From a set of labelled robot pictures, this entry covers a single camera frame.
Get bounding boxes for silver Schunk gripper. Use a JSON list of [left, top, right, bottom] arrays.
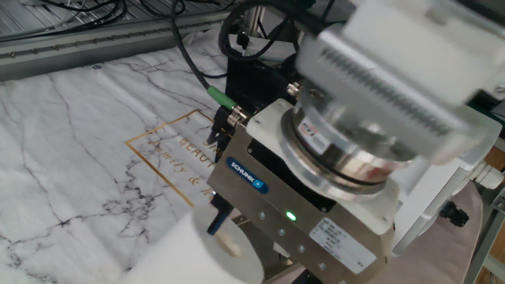
[[206, 125, 398, 284]]

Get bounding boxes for white toilet paper roll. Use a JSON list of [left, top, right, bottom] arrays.
[[120, 204, 265, 284]]

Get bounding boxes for polished steel paper holder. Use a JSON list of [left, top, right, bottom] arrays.
[[231, 215, 305, 283]]

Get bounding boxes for white gripper adapter plate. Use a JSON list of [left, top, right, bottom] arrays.
[[245, 98, 401, 237]]

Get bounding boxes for silver force torque sensor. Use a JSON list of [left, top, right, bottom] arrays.
[[279, 81, 418, 204]]

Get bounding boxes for white plastic junction box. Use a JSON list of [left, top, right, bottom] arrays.
[[388, 104, 503, 257]]

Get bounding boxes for marble print tablecloth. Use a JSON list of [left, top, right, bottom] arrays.
[[0, 27, 484, 284]]

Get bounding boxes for black cable with green plug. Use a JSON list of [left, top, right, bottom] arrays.
[[169, 0, 328, 163]]

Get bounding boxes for black power cable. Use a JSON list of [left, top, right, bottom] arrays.
[[196, 69, 229, 80]]

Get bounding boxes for black cable gland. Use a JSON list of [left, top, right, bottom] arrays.
[[440, 200, 470, 228]]

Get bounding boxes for silver vented camera box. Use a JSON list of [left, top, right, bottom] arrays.
[[294, 23, 488, 166]]

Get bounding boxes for grey table frame leg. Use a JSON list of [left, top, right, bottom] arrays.
[[464, 187, 505, 284]]

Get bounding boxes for white printed camera mount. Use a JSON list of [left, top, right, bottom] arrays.
[[341, 0, 505, 108]]

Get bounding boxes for grey aluminium rail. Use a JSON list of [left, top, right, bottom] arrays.
[[0, 9, 245, 82]]

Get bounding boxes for black cable bundle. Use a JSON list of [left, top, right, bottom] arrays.
[[0, 0, 129, 43]]

